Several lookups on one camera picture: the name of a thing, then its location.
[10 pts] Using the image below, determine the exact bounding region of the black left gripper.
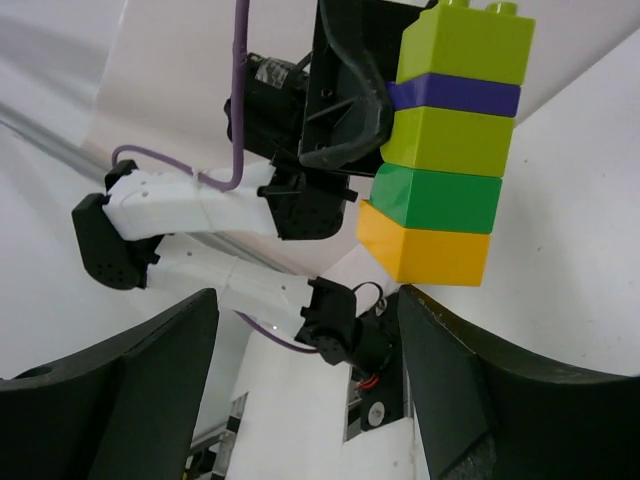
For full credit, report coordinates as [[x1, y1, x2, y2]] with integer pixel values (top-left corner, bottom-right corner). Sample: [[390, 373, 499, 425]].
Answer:
[[298, 1, 425, 176]]

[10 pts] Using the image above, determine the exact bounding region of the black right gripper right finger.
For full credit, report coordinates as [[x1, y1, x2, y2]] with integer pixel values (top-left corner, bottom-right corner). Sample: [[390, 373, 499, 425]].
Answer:
[[398, 285, 639, 479]]

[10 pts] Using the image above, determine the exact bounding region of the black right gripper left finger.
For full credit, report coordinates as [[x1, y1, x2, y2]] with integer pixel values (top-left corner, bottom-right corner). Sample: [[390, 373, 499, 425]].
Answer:
[[1, 289, 219, 479]]

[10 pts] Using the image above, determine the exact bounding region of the multicolour lego assembly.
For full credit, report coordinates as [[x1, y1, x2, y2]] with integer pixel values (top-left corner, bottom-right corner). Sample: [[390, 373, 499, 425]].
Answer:
[[357, 1, 535, 287]]

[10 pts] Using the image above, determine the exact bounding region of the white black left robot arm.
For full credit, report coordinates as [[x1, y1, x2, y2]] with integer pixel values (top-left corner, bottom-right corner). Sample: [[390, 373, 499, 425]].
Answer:
[[72, 1, 423, 373]]

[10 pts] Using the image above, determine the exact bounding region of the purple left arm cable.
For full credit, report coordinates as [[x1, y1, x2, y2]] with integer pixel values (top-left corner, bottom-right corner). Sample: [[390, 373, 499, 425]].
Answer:
[[110, 0, 321, 355]]

